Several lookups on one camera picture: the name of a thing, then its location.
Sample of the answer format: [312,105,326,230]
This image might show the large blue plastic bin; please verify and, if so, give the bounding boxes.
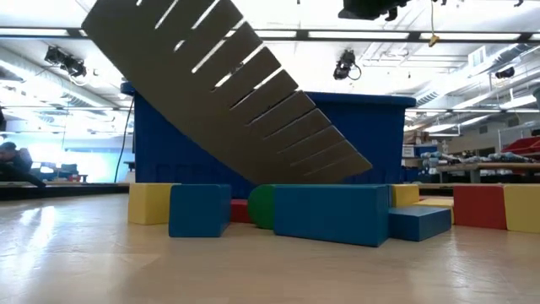
[120,82,418,199]

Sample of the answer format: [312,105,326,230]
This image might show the short grey slotted divider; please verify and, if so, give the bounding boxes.
[80,0,373,185]

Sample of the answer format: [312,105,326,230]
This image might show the yellow hanging pendant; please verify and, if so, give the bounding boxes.
[427,0,441,48]

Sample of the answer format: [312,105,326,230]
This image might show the wooden workbench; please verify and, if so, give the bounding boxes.
[436,161,540,185]

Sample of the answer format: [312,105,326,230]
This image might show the long yellow wooden block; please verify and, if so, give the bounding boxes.
[415,198,456,225]

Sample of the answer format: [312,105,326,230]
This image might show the red storage bin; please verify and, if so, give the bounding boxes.
[500,135,540,160]

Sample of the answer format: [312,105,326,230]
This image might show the blue wooden block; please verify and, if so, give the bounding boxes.
[168,183,232,238]
[387,205,453,242]
[273,183,392,248]

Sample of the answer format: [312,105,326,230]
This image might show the small red wooden cube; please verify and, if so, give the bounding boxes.
[453,184,508,231]

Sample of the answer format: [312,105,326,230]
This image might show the green wooden block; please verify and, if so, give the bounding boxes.
[247,183,278,231]

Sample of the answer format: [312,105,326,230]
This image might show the red wooden block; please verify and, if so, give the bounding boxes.
[229,198,254,224]

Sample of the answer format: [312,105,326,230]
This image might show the small yellow wooden cube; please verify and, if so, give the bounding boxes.
[503,183,540,235]
[127,182,179,226]

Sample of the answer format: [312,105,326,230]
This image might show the person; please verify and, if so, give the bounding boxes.
[0,141,46,189]

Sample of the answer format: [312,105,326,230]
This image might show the black ceiling device with cable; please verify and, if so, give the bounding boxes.
[332,49,363,82]

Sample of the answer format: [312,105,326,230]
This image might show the hanging black cable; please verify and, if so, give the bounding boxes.
[113,96,135,184]

